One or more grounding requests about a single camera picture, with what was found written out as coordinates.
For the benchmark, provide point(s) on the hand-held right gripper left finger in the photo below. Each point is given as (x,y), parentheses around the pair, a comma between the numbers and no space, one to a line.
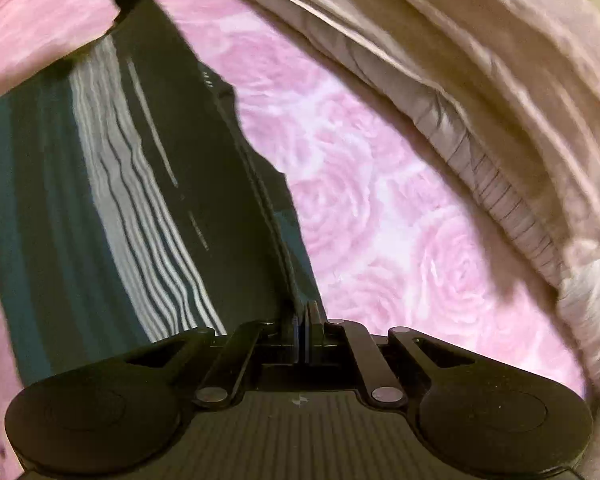
(294,332)

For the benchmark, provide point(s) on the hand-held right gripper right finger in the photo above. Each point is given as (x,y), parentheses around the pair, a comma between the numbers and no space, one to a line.
(311,332)

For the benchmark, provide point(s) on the striped dark green sweater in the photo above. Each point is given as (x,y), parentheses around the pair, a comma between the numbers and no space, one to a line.
(55,210)

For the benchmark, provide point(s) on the pink floral blanket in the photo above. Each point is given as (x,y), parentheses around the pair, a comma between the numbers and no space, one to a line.
(360,185)

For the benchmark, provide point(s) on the grey ribbed bed cover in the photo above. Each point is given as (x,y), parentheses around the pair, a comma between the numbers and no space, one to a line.
(430,110)

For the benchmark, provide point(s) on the folded beige pink duvet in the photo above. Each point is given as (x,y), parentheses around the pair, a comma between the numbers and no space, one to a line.
(505,60)

